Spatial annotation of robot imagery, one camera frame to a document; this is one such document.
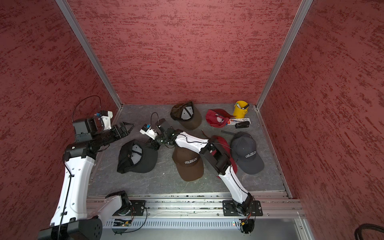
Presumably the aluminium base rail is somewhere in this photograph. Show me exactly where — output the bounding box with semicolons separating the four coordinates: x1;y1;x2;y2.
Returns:
129;191;307;219

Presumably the white toothpaste box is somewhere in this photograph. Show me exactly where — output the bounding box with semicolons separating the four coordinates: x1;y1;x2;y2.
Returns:
227;118;251;126

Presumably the dark grey baseball cap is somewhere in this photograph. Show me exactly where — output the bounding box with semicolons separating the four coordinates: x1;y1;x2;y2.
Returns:
230;132;265;175

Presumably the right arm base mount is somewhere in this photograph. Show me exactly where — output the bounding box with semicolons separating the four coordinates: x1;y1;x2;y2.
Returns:
222;199;264;217

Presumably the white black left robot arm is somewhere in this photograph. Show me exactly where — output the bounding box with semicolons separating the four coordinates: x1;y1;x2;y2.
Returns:
38;116;134;240

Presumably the red baseball cap front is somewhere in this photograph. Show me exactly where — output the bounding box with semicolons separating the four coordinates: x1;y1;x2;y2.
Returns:
212;135;238;174

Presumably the aluminium corner post right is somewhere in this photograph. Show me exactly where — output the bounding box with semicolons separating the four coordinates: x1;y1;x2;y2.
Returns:
255;0;313;111

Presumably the brown baseball cap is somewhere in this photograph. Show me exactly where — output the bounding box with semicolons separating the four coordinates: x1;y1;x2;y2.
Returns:
172;146;204;182
170;101;202;130

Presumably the black cable bundle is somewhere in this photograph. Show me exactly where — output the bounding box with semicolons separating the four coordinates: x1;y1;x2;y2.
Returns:
353;222;384;240

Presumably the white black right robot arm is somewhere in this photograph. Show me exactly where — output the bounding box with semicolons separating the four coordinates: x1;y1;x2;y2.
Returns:
140;119;255;217

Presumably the red baseball cap back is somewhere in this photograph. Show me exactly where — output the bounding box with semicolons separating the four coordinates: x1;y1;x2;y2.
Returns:
206;109;234;128

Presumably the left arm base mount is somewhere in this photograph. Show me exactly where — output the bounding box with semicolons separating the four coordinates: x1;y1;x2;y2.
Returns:
119;200;146;217

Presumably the yellow plastic bucket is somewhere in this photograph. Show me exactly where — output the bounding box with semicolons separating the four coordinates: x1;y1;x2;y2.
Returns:
233;101;250;119

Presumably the black baseball cap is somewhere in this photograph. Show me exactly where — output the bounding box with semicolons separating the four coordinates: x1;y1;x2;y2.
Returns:
117;140;158;174

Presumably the red baseball cap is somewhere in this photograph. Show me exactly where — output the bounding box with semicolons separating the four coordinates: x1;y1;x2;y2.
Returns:
206;109;234;128
212;135;238;174

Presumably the aluminium corner post left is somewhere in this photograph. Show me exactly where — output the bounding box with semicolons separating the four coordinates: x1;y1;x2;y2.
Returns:
55;0;124;110

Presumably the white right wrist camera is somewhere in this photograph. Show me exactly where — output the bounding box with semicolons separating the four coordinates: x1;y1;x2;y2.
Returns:
140;124;158;140

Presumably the aluminium corner post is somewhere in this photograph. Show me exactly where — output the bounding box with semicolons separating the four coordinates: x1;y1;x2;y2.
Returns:
55;0;124;110
255;0;313;111

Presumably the small black device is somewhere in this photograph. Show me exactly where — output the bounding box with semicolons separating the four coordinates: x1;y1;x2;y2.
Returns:
235;121;250;129

